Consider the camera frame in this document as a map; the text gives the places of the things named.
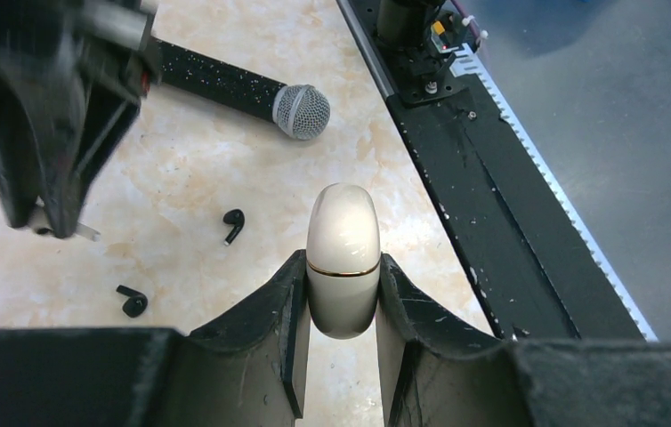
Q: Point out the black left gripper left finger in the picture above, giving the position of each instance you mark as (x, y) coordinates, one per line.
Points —
(246, 367)

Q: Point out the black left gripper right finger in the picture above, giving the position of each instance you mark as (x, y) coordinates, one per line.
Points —
(437, 370)

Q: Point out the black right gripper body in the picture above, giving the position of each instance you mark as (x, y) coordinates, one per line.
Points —
(108, 43)

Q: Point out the white earbud charging case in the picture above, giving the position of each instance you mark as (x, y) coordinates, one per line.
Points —
(343, 255)

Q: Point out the white earbud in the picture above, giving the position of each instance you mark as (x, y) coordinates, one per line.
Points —
(41, 224)

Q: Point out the black microphone grey head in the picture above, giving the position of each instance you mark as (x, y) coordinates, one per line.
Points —
(301, 112)

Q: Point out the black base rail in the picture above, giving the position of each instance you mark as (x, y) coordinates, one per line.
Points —
(535, 268)

